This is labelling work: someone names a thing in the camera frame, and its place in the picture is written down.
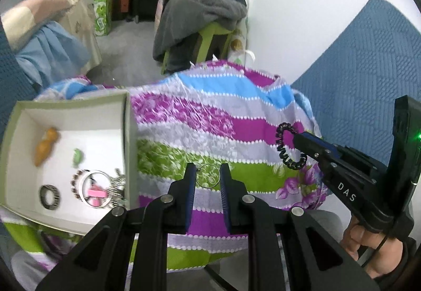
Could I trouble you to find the pink hair clip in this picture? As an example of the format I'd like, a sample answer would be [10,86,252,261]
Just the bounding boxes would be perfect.
[86,186,108,207]

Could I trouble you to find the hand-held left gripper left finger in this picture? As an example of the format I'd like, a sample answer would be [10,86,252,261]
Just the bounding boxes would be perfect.
[34,162,197,291]

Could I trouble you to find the blue quilted bed cover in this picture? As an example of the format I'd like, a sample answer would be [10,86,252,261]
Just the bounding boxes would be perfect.
[0,0,421,187]

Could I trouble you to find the beige cloth bag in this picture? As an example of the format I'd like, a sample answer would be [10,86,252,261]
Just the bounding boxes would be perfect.
[62,0,103,75]

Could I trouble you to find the white cardboard box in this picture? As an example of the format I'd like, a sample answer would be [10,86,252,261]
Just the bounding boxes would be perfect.
[0,90,139,234]

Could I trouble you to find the small green charm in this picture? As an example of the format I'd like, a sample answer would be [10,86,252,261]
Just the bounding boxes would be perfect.
[72,147,85,167]

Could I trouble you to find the green chair with clothes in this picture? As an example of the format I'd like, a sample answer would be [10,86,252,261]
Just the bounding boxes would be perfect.
[152,0,248,74]

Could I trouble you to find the red suitcase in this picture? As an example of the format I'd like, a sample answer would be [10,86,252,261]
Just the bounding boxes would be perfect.
[104,0,136,23]

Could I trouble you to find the black ring bangle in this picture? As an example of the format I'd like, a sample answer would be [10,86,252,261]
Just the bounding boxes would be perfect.
[38,183,64,212]

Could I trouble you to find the black spiral hair tie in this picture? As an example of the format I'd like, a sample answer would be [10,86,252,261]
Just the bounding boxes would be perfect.
[275,122,308,171]

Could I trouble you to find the beige pillow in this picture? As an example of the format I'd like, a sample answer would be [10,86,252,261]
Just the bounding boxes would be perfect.
[0,0,80,52]

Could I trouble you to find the orange figurine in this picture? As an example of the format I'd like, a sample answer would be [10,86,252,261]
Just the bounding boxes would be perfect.
[34,126,62,167]

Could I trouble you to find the white floral board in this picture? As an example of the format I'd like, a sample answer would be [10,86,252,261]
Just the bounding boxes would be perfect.
[226,0,251,65]

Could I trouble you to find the silver ball chain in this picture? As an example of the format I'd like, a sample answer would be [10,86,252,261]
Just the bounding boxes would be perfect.
[108,167,128,207]

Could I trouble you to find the green printed carton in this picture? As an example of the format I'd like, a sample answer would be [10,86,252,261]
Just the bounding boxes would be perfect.
[93,0,113,37]

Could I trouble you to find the black cable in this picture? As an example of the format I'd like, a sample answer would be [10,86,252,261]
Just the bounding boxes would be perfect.
[358,234,386,266]

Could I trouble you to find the light blue cloth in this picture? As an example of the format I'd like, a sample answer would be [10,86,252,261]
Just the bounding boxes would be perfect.
[16,19,93,88]

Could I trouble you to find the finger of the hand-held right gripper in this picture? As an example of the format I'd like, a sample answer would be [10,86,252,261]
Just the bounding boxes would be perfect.
[300,131,343,161]
[293,135,325,169]

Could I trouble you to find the green plastic chair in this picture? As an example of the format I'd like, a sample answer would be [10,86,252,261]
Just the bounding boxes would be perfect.
[161,22,238,75]

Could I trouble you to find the person's right hand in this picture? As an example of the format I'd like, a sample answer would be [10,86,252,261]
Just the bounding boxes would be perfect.
[341,216,404,279]

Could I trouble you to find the small silver key ring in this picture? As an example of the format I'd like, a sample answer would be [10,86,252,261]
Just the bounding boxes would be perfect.
[196,164,221,188]

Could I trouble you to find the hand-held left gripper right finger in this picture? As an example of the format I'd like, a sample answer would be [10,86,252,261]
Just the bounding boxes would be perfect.
[220,164,380,291]

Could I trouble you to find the red-brown bead bracelet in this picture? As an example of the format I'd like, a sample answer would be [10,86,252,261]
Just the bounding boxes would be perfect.
[70,169,90,203]

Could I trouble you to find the large silver bangle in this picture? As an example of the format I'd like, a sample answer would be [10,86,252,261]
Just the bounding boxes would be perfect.
[82,170,114,210]

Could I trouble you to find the colourful striped floral cloth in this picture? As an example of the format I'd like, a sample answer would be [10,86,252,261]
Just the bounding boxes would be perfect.
[0,60,330,291]

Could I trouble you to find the person's right forearm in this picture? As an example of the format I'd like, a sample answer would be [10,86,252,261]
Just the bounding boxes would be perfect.
[378,236,418,289]

